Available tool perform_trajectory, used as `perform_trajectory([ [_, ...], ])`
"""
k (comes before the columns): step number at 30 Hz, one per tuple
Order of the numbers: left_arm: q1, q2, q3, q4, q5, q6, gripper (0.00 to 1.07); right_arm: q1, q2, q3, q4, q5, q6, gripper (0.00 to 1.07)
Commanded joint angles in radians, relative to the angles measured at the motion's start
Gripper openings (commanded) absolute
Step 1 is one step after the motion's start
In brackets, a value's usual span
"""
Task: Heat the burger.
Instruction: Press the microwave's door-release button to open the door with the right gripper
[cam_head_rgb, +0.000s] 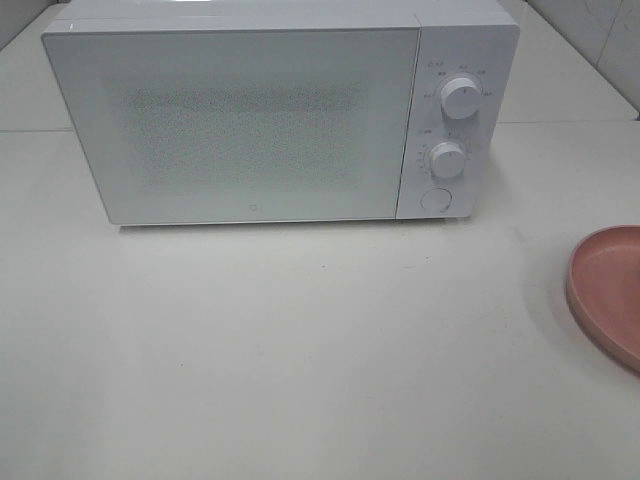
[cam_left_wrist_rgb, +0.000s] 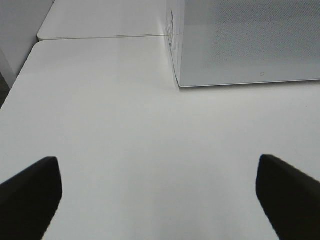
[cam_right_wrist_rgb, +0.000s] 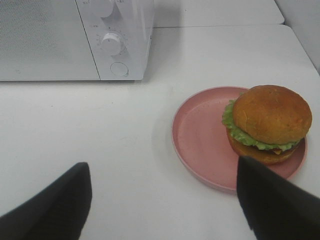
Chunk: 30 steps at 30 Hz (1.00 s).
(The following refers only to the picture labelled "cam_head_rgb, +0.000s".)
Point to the round white door button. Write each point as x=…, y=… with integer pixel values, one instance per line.
x=436, y=200

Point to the white microwave door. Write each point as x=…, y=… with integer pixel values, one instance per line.
x=233, y=127

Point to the pink round plate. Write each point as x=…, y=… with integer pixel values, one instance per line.
x=602, y=291

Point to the lower white timer knob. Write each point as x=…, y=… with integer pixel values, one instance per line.
x=447, y=160

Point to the white microwave oven body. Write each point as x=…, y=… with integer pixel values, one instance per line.
x=474, y=37

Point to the upper white power knob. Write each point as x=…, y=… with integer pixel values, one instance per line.
x=460, y=96

